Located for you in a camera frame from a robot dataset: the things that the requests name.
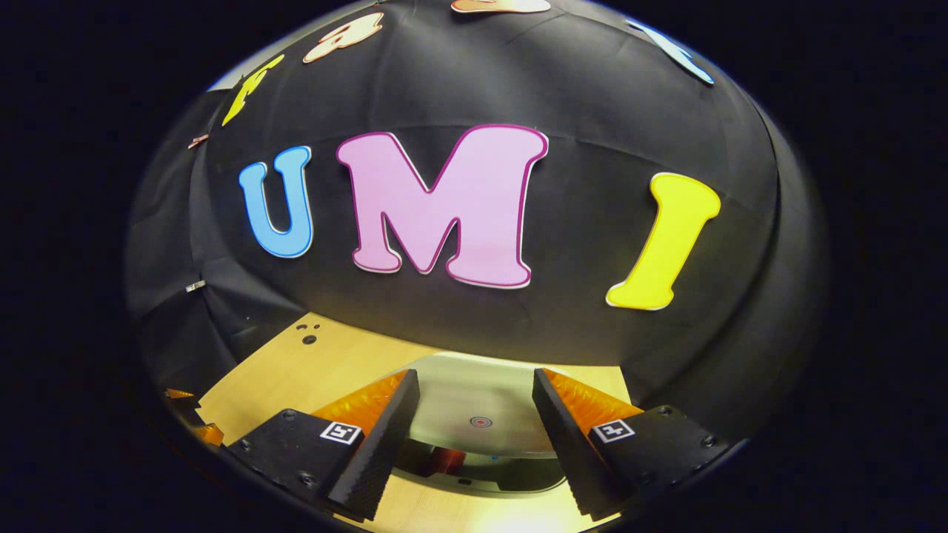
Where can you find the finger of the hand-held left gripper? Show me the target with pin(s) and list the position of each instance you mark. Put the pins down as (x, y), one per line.
(179, 394)
(209, 434)

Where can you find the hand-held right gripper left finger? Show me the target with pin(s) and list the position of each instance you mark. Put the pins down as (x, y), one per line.
(381, 444)

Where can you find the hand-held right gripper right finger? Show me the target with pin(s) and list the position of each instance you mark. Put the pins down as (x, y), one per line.
(566, 451)

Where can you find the red pop can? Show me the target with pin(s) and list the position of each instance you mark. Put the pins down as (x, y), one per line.
(446, 460)

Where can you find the pale green desktop garbage bin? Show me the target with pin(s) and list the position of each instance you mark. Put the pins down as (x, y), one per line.
(474, 400)

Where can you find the wooden desktop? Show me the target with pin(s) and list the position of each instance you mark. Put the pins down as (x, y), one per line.
(333, 370)

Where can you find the white cloth clip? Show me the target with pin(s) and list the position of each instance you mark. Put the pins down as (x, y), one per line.
(195, 286)

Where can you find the copper cloth clip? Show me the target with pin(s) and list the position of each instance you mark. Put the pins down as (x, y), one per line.
(198, 141)

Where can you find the black backdrop cloth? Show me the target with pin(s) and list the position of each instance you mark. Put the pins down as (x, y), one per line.
(592, 96)

